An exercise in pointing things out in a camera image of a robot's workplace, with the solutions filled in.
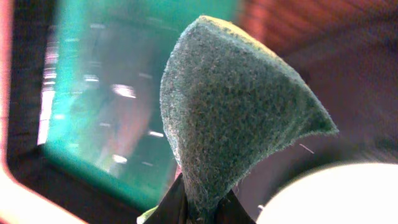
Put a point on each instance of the green sponge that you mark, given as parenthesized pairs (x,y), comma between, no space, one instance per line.
(227,102)

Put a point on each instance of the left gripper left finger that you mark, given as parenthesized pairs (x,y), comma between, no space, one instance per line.
(173,207)

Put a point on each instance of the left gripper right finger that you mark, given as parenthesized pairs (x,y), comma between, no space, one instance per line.
(230,211)

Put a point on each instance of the black rectangular water tray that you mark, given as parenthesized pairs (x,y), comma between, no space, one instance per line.
(85,130)

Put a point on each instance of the white plate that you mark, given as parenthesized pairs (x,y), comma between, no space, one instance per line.
(349,194)

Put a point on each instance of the round black tray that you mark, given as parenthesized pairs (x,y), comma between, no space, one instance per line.
(355,77)

